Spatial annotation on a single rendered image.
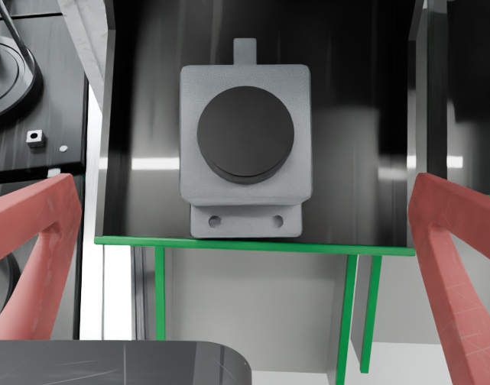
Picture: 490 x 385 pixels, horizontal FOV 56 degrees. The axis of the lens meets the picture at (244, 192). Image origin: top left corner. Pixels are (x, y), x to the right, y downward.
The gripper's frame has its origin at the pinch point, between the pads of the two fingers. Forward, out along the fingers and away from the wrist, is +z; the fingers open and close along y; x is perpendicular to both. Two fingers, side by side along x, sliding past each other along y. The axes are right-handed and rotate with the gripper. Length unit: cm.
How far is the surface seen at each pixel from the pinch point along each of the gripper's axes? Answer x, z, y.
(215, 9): -1.9, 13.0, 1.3
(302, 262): 16.8, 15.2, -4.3
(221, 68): -2.0, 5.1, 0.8
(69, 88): 14.3, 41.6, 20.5
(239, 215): 3.5, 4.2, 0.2
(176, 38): -0.8, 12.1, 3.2
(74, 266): 23.4, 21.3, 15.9
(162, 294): 16.0, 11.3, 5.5
